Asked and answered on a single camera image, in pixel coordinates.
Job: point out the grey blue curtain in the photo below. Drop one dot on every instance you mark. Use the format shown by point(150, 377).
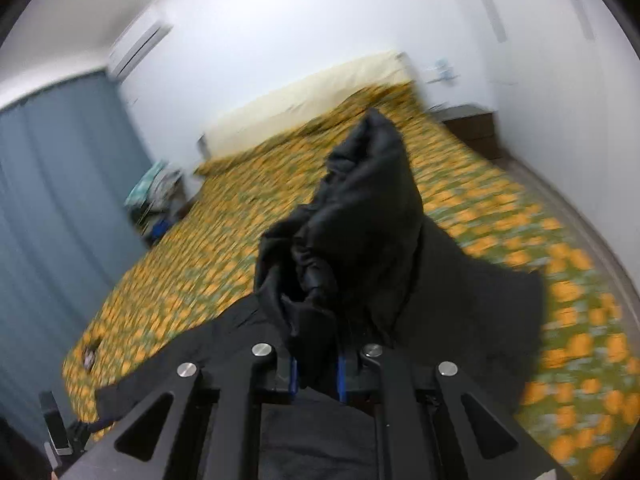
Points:
point(60, 185)

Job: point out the cream bed headboard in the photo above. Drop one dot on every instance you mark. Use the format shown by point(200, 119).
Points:
point(300, 105)

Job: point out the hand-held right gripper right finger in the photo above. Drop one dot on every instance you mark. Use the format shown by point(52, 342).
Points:
point(342, 378)

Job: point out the small dark object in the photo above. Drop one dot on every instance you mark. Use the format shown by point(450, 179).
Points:
point(90, 358)

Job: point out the orange floral bed sheet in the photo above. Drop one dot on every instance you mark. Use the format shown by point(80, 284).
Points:
point(250, 210)

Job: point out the grey wall trim strip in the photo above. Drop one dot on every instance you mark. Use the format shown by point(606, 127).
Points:
point(575, 2)
point(489, 7)

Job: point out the pile of patterned cloths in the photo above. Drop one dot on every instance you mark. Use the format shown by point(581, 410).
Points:
point(150, 190)

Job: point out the brown wooden nightstand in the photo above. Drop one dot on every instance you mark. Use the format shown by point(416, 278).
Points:
point(475, 127)

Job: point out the black puffer jacket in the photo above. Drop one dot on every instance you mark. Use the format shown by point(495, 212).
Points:
point(365, 235)

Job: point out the white wall air conditioner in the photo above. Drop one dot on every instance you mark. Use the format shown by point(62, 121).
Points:
point(137, 47)

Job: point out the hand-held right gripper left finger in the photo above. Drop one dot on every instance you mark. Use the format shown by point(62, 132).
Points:
point(294, 376)

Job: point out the white wall socket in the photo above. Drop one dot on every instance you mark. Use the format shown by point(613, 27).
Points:
point(442, 71)

